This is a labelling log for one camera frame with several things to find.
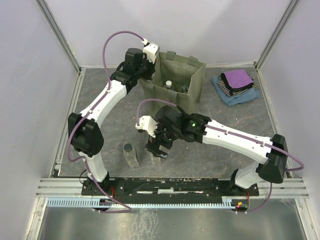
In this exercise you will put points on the purple folded cloth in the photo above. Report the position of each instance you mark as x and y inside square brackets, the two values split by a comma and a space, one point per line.
[237, 79]

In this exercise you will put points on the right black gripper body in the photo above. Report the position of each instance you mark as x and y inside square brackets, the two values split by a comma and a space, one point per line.
[163, 137]

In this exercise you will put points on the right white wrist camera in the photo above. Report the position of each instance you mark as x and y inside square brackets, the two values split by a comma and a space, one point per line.
[148, 124]

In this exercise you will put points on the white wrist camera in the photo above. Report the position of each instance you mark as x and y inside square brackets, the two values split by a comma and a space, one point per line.
[148, 124]
[151, 50]

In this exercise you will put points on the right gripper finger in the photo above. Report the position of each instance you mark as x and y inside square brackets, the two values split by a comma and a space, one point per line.
[162, 154]
[155, 152]

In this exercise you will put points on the black white striped cloth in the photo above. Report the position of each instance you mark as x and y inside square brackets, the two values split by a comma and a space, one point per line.
[233, 92]

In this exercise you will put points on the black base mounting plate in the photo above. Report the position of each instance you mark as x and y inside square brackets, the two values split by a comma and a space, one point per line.
[124, 187]

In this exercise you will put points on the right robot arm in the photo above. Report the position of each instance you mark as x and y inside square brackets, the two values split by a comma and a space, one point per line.
[173, 123]

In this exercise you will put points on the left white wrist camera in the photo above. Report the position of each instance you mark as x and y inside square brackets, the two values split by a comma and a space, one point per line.
[151, 50]

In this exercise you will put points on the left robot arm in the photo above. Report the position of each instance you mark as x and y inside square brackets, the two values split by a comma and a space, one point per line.
[84, 133]

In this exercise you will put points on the blue folded cloth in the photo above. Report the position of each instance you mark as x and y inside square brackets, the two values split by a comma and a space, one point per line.
[245, 97]

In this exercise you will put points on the chrome dome clear bottle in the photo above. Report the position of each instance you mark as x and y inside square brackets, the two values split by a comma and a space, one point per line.
[169, 85]

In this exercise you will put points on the clear square bottle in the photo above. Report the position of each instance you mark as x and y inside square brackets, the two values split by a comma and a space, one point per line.
[130, 154]
[156, 160]
[185, 89]

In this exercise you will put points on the green canvas bag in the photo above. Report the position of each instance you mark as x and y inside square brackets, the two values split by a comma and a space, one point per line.
[181, 70]

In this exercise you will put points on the aluminium front rail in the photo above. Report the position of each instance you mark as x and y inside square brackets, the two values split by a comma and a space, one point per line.
[291, 188]

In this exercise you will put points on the blue slotted cable duct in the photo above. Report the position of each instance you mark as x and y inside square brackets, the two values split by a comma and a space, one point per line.
[164, 202]

